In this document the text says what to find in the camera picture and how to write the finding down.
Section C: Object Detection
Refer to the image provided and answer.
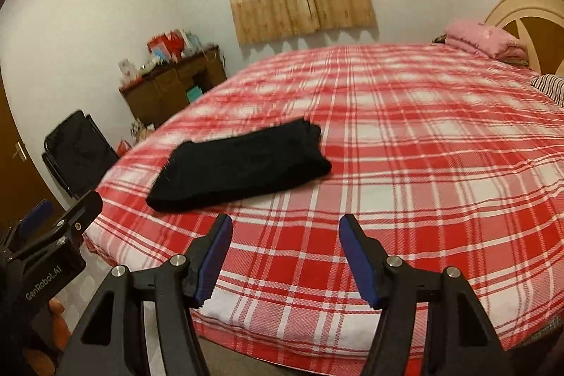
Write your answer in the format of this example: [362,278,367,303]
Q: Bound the pink folded blanket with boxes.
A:
[445,20,529,66]

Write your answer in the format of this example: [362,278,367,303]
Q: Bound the striped pillow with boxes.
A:
[531,74,564,108]

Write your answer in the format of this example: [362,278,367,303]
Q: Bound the cream wooden headboard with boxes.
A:
[486,0,564,76]

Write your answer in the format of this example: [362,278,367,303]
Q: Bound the black pants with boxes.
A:
[145,118,332,213]

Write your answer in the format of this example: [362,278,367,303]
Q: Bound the person's left hand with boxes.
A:
[23,298,71,375]

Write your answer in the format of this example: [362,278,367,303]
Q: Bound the dark wooden dresser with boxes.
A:
[119,45,227,128]

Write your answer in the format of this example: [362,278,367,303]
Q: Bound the red plaid bed sheet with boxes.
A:
[85,45,563,375]

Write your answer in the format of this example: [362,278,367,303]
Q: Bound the red gift bag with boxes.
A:
[147,30,185,62]

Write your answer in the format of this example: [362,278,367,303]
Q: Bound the black suitcase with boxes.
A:
[41,110,119,199]

